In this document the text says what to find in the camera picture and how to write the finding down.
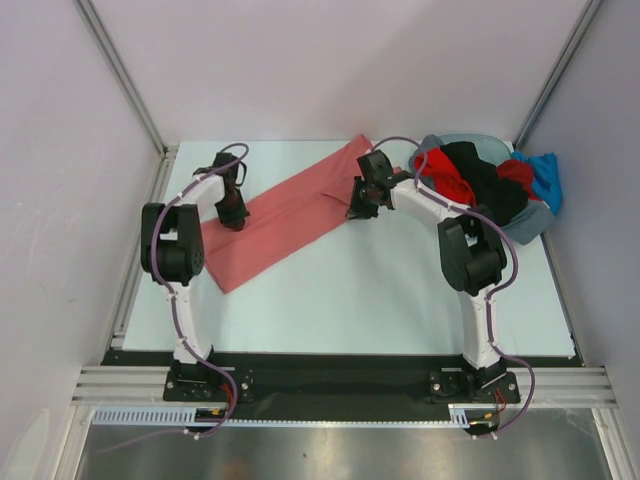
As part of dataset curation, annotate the aluminium front frame rail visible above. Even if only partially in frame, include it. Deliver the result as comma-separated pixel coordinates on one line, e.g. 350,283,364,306
71,366,617,409

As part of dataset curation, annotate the black t shirt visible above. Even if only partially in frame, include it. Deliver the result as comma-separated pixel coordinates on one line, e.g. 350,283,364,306
440,141,529,226

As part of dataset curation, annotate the grey blue t shirt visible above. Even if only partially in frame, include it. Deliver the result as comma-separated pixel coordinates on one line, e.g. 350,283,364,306
408,134,555,245

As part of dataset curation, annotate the left aluminium corner post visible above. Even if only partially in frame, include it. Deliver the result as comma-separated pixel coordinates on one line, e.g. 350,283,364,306
74,0,176,161

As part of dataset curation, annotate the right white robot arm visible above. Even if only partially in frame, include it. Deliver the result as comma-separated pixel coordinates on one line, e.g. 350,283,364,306
347,150,507,401

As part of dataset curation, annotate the white slotted cable duct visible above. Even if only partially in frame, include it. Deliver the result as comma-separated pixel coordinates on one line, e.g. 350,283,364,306
92,402,501,430

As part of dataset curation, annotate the bright red t shirt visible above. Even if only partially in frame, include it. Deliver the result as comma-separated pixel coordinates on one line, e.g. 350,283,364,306
410,147,477,206

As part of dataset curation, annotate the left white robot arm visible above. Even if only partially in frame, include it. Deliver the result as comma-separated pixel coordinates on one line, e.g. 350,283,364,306
140,142,249,400

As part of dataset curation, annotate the dark red t shirt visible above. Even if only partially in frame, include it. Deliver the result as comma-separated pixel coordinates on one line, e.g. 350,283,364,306
496,158,538,200

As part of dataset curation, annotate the aluminium corner post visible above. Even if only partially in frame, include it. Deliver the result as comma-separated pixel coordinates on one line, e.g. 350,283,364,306
74,0,176,161
512,0,607,149

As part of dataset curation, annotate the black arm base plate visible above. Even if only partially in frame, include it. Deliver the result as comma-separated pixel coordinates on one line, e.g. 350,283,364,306
102,352,580,427

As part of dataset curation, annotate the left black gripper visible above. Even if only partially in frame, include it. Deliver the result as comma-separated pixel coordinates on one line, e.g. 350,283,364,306
216,189,251,235

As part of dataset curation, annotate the right aluminium corner post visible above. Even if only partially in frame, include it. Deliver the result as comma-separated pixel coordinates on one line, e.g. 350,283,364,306
512,0,607,149

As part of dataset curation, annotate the pink t shirt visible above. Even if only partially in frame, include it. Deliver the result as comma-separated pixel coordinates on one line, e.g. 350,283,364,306
201,135,373,294

